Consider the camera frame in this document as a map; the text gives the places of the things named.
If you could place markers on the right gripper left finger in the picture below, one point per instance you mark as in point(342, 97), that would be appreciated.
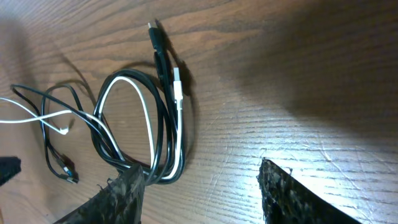
point(120, 202)

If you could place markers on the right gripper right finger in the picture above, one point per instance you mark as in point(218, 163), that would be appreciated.
point(286, 201)

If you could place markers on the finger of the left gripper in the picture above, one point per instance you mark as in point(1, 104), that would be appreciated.
point(9, 167)

